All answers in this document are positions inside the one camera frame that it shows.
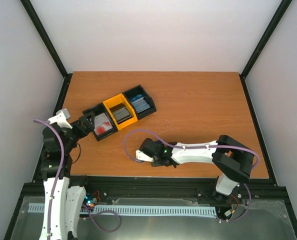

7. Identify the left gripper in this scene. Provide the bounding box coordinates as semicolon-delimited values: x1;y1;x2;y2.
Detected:
62;111;95;153

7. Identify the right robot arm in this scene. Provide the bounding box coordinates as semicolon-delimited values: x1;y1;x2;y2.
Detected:
135;135;256;196

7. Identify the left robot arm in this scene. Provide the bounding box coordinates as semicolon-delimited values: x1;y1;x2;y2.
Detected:
34;109;95;240

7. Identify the white red card stack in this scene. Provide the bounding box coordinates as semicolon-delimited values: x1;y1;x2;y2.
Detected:
94;112;113;136

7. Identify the dark card stack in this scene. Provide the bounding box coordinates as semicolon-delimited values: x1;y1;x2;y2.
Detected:
111;104;132;124

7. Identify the blue card stack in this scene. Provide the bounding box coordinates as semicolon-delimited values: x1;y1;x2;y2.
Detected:
129;94;151;114

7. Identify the left black bin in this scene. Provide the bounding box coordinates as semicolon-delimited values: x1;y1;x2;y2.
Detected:
82;103;118;142

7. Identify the black bin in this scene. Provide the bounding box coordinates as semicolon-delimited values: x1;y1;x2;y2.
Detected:
82;103;118;142
122;85;157;120

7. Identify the yellow middle bin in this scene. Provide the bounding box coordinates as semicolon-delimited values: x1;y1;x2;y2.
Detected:
103;93;138;131

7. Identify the right black bin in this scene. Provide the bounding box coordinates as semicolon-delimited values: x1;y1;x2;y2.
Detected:
122;85;157;120

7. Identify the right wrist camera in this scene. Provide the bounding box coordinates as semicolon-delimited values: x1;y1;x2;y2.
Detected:
135;150;154;163

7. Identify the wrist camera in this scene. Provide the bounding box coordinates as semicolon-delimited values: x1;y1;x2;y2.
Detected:
135;150;154;163
47;108;73;129

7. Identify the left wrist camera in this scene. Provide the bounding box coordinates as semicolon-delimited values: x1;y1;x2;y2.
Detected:
47;108;73;129

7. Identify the light blue cable duct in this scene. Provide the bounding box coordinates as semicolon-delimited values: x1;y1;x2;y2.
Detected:
28;202;218;218

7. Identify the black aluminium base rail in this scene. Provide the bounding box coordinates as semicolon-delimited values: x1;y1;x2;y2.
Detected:
20;176;289;200

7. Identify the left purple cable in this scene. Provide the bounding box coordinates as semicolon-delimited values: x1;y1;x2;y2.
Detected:
33;118;66;240

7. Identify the left black frame post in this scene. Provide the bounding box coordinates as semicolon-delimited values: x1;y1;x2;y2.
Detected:
19;0;73;81

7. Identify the black frame post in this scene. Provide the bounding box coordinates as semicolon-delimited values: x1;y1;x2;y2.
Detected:
240;0;292;80
19;0;73;81

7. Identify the right black frame post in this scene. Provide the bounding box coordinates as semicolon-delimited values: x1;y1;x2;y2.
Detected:
240;0;292;80

